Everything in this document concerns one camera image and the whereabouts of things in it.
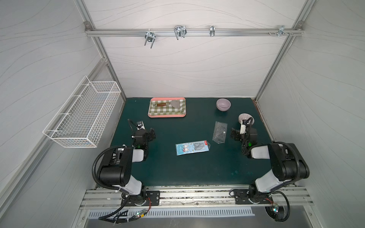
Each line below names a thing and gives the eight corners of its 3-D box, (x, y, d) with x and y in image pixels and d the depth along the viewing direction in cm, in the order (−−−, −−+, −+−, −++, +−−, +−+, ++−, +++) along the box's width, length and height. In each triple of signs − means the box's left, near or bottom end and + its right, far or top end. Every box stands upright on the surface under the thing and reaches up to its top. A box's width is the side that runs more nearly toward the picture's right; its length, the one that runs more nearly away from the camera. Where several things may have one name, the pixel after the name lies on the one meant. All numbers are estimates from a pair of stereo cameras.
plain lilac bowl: (217, 111, 112) (218, 107, 109) (215, 102, 119) (216, 98, 115) (230, 111, 112) (232, 107, 109) (228, 102, 119) (229, 98, 115)
